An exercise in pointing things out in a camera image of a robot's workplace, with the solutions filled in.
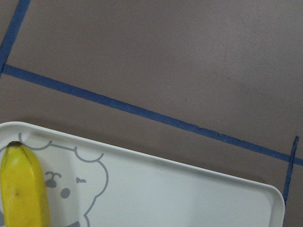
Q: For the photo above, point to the white bear print tray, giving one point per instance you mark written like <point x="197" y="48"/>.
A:
<point x="93" y="184"/>

